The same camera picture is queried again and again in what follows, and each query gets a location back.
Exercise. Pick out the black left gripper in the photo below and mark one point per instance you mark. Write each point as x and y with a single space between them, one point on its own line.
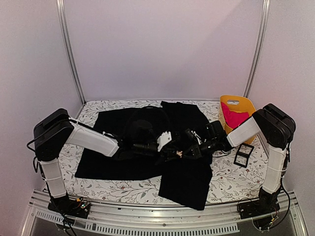
160 156

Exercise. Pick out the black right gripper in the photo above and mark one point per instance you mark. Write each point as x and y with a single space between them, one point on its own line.
197 152

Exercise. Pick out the black t-shirt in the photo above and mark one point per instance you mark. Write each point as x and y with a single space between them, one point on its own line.
183 181

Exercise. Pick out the black brooch display box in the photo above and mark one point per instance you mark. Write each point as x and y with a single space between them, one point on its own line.
243 154

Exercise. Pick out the sparkling brooch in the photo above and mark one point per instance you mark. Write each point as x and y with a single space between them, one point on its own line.
179 154

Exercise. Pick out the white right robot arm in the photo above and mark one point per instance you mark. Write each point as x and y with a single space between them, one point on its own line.
277 128

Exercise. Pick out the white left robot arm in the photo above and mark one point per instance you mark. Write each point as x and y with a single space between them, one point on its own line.
59 131

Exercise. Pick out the magenta cloth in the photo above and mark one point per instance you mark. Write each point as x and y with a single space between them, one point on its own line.
233 119

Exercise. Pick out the yellow plastic basket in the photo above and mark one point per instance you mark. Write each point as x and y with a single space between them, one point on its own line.
246 108

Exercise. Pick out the floral tablecloth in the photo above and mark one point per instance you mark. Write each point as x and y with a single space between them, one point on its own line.
230 183

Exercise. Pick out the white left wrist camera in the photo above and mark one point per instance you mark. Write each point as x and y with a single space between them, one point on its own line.
163 140

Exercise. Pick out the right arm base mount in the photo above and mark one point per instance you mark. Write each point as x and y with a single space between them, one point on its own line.
258 209

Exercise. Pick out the aluminium corner post right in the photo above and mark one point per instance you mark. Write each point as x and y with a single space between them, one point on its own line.
258 47

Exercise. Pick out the aluminium corner post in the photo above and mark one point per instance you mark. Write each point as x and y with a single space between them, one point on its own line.
69 51
258 47

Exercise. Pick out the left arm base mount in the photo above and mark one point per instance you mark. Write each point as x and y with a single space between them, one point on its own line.
72 207

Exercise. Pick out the aluminium front rail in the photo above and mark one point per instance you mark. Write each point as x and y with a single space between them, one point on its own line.
122 219

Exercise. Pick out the aluminium corner post left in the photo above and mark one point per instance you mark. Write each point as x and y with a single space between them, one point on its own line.
69 51

